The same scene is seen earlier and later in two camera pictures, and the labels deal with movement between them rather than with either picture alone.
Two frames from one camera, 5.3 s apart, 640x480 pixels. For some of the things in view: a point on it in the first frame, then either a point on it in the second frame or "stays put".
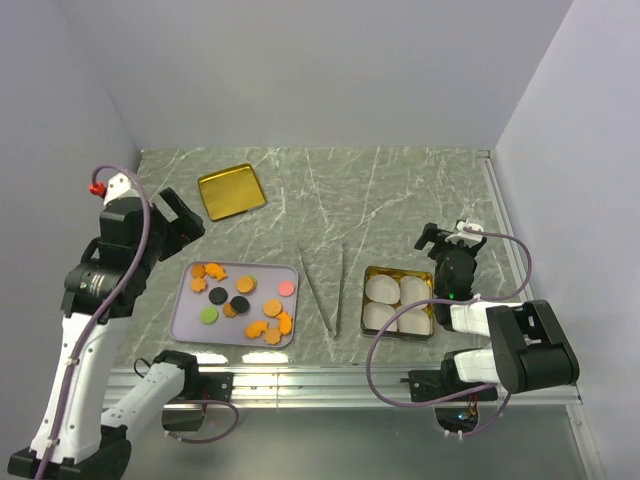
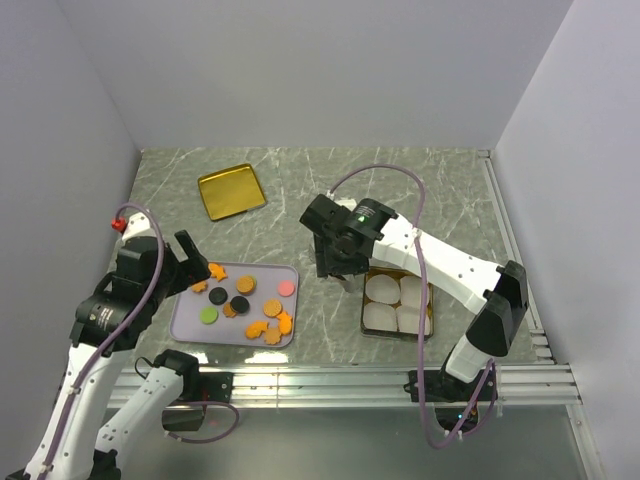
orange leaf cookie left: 198,284 stays put
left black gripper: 188,222 to 191,270
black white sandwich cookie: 240,304 stays put
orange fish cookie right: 284,322 stays put
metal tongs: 334,333 to 348,280
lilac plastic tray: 243,304 stays put
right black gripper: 431,234 to 326,264
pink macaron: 286,288 stays put
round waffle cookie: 244,284 stays put
